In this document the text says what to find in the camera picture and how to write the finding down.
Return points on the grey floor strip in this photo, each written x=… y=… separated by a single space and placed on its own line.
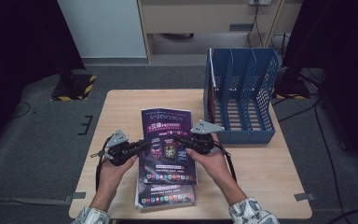
x=18 y=201

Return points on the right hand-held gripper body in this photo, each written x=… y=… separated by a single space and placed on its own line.
x=202 y=143

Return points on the white cabinet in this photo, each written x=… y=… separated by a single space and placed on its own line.
x=105 y=28

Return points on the black and red magazine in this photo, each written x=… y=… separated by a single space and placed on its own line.
x=212 y=71

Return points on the light wooden desk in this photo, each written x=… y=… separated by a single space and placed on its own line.
x=199 y=18

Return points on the person's left hand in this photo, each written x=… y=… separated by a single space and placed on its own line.
x=112 y=177

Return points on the white power socket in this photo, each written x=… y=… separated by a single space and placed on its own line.
x=260 y=2

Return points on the person's right hand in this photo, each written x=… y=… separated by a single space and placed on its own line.
x=213 y=165

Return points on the black floor tape mark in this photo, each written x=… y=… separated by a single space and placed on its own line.
x=88 y=124

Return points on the blue file rack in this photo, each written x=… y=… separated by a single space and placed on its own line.
x=245 y=137

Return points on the grey tape piece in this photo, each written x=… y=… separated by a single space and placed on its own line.
x=304 y=197
x=76 y=196

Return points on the purple magazine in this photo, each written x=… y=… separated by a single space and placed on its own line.
x=164 y=194
x=167 y=124

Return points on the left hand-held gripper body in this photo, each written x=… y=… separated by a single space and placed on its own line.
x=119 y=152

